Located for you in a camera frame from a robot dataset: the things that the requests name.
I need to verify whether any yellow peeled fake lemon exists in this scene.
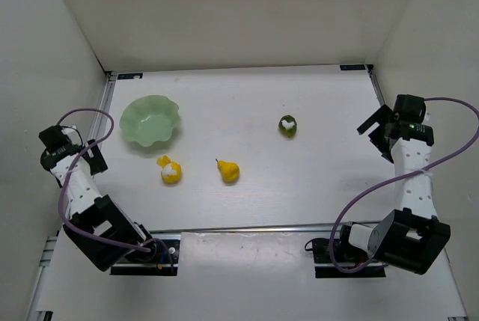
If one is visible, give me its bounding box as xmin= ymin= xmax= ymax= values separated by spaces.
xmin=156 ymin=155 xmax=183 ymax=185

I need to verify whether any green peeled fake lime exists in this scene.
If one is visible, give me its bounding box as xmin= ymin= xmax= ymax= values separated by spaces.
xmin=278 ymin=115 xmax=297 ymax=138

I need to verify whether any yellow fake pear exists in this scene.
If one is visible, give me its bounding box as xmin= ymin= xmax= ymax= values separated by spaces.
xmin=216 ymin=159 xmax=240 ymax=184

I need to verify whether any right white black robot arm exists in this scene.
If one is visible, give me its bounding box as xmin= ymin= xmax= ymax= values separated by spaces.
xmin=331 ymin=94 xmax=451 ymax=275

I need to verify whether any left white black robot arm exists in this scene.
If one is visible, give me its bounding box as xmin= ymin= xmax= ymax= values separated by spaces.
xmin=39 ymin=135 xmax=157 ymax=272

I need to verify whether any green wavy glass bowl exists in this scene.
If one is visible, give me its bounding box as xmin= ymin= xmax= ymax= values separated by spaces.
xmin=119 ymin=95 xmax=180 ymax=147

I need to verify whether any right blue label sticker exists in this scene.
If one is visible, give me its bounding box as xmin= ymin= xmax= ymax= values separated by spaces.
xmin=339 ymin=64 xmax=366 ymax=71

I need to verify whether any blue label sticker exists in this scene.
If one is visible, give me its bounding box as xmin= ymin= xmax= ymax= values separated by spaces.
xmin=339 ymin=64 xmax=366 ymax=71
xmin=117 ymin=73 xmax=143 ymax=80

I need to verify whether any left blue label sticker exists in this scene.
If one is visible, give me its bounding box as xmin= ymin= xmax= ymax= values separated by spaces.
xmin=117 ymin=73 xmax=143 ymax=80

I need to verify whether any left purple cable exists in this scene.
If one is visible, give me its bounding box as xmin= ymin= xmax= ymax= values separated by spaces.
xmin=56 ymin=107 xmax=175 ymax=273

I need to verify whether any purple cable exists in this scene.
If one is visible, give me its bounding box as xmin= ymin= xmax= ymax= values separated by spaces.
xmin=328 ymin=97 xmax=479 ymax=274
xmin=56 ymin=107 xmax=175 ymax=273

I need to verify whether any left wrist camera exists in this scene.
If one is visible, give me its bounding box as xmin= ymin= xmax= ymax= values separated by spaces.
xmin=38 ymin=124 xmax=83 ymax=153

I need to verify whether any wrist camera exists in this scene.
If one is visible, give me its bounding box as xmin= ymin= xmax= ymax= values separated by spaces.
xmin=38 ymin=124 xmax=83 ymax=153
xmin=393 ymin=94 xmax=426 ymax=123

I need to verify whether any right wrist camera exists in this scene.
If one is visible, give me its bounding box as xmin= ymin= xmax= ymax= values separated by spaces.
xmin=393 ymin=94 xmax=426 ymax=123

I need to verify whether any left aluminium frame rail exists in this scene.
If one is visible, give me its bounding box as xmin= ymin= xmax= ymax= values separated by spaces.
xmin=25 ymin=71 xmax=116 ymax=321

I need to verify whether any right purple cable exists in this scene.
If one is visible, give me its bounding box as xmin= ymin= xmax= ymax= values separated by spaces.
xmin=328 ymin=97 xmax=479 ymax=274

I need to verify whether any front aluminium rail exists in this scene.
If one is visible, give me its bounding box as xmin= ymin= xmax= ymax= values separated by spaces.
xmin=149 ymin=223 xmax=334 ymax=234

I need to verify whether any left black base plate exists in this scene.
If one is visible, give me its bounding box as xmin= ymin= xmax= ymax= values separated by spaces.
xmin=109 ymin=237 xmax=180 ymax=277

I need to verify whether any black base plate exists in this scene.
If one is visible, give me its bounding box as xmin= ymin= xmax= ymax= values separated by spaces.
xmin=304 ymin=238 xmax=386 ymax=279
xmin=109 ymin=237 xmax=180 ymax=277

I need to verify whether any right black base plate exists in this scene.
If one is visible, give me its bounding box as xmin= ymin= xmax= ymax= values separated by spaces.
xmin=304 ymin=238 xmax=386 ymax=279

